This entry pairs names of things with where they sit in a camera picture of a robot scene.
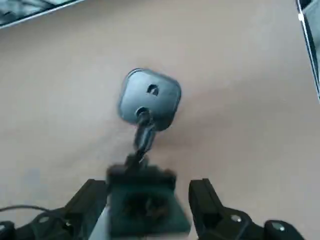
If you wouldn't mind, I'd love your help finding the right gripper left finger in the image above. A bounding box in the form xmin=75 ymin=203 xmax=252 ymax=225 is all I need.
xmin=0 ymin=178 xmax=108 ymax=240

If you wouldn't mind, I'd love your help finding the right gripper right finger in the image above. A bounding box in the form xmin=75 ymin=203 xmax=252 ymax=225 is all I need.
xmin=188 ymin=177 xmax=305 ymax=240

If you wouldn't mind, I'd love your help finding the thin black gripper wire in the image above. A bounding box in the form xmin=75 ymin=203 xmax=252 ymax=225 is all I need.
xmin=0 ymin=204 xmax=52 ymax=214

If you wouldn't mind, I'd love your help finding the aluminium table rail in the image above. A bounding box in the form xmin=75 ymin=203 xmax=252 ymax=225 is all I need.
xmin=296 ymin=0 xmax=320 ymax=102

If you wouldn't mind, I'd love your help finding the black desktop phone stand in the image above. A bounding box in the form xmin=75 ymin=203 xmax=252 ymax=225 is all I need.
xmin=106 ymin=67 xmax=183 ymax=187

